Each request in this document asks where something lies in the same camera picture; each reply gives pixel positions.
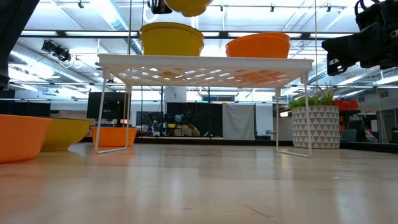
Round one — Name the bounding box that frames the white wire shelf rack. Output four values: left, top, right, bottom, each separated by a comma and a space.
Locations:
93, 53, 317, 159

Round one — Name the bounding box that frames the black partition panel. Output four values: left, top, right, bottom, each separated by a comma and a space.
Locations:
166, 101, 223, 138

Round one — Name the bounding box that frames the grey hanging cloth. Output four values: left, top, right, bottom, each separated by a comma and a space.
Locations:
222, 103, 256, 141

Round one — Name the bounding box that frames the succulent in white patterned pot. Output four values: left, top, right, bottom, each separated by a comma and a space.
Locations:
288, 82, 341, 149

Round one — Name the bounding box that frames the black low cabinet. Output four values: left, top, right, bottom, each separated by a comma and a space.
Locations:
0, 101, 51, 118

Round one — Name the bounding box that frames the person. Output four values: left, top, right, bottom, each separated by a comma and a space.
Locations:
172, 114, 201, 138

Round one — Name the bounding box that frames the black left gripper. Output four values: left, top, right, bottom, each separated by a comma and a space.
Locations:
151, 0, 173, 15

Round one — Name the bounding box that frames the black ceiling device with cables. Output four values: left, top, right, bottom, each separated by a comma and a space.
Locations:
41, 39, 73, 63

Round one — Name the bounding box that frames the black aluminium table frame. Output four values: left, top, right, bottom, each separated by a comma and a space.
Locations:
77, 136, 398, 154

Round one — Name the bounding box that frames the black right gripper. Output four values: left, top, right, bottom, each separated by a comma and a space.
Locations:
322, 0, 398, 77

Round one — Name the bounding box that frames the black monitor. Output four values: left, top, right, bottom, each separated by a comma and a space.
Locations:
86, 91, 131, 121

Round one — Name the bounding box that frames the red storage bin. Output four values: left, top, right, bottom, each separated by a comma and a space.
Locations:
332, 99, 359, 111

